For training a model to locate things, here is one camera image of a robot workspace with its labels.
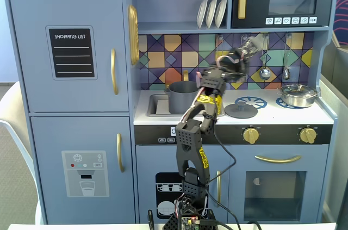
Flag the gold stove knob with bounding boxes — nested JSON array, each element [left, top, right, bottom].
[[243, 127, 260, 145], [299, 127, 318, 144]]

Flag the gold microwave door handle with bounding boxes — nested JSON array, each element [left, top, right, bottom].
[[238, 0, 247, 20]]

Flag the blue toy kitchen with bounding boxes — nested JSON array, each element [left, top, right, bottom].
[[2, 0, 340, 225]]

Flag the black cable with connector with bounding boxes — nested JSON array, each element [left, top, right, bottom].
[[209, 96, 243, 230]]

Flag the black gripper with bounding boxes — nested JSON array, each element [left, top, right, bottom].
[[216, 47, 250, 78]]

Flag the gold dishwasher door handle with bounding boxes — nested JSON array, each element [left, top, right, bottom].
[[216, 170, 221, 208]]

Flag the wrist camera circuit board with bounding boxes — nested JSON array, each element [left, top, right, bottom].
[[238, 36, 266, 58]]

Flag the gray pot lid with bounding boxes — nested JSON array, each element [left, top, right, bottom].
[[224, 101, 258, 119]]

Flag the hanging metal ladle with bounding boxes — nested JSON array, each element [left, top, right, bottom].
[[258, 34, 272, 80]]

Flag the hanging metal spoon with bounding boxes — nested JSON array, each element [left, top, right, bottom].
[[282, 33, 292, 80]]

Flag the white curved chair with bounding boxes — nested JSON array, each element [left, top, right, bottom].
[[0, 82, 44, 225]]

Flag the white red servo wires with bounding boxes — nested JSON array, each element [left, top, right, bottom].
[[216, 55, 240, 67]]

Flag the long black cable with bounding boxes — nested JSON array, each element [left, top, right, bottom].
[[214, 220, 262, 230]]

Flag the hanging metal spatula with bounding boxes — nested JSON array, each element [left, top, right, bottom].
[[218, 34, 224, 61]]

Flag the gold freezer door handle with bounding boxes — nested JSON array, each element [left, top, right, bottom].
[[116, 133, 126, 173]]

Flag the gold oven door handle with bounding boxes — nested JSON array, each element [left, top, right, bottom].
[[254, 154, 302, 164]]

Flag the gray toy cooking pot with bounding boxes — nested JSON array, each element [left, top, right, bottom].
[[164, 80, 203, 114]]

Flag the gold fridge door handle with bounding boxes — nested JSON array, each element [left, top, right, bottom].
[[110, 48, 120, 96]]

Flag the white toy plate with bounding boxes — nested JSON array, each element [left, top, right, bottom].
[[205, 0, 218, 29], [196, 0, 209, 29], [214, 0, 228, 29]]

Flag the steel pot with lid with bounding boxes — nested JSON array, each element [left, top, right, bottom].
[[277, 84, 319, 108]]

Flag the toy microwave with gold handle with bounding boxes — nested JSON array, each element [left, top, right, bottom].
[[231, 0, 334, 29]]

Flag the robot controller board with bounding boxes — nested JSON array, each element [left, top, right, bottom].
[[178, 213, 202, 230]]

